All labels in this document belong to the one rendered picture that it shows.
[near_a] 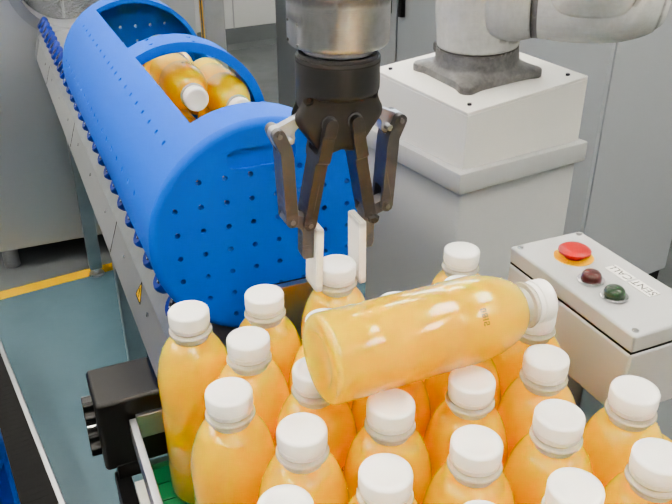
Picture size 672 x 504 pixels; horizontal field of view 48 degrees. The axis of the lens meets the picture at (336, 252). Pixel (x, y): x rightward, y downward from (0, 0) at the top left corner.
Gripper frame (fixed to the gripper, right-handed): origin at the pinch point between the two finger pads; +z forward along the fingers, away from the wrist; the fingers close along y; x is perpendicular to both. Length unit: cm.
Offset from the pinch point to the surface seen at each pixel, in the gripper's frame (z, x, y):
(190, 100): 0, -54, 2
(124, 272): 30, -56, 16
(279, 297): 3.0, 1.5, 6.5
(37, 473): 101, -92, 40
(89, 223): 94, -212, 13
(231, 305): 15.7, -18.1, 6.6
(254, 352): 3.3, 8.8, 11.3
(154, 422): 18.5, -3.3, 19.4
